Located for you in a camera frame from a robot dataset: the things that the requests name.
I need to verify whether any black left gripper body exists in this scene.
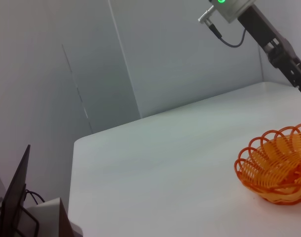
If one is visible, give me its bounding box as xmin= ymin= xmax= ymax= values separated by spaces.
xmin=238 ymin=4 xmax=301 ymax=73

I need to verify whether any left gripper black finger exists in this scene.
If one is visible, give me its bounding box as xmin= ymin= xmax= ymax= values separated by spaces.
xmin=263 ymin=42 xmax=301 ymax=99

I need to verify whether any orange woven plastic basket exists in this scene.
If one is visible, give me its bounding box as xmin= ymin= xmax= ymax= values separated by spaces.
xmin=234 ymin=122 xmax=301 ymax=206

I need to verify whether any white box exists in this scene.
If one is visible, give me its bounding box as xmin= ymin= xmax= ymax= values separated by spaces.
xmin=26 ymin=197 xmax=83 ymax=237

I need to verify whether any black flat monitor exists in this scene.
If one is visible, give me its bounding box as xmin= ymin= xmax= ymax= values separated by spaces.
xmin=0 ymin=144 xmax=32 ymax=237

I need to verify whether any left gripper cable with plug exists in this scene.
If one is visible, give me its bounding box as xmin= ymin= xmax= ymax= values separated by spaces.
xmin=197 ymin=6 xmax=247 ymax=48

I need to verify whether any black monitor cable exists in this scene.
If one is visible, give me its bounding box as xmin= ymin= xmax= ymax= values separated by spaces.
xmin=24 ymin=189 xmax=45 ymax=205

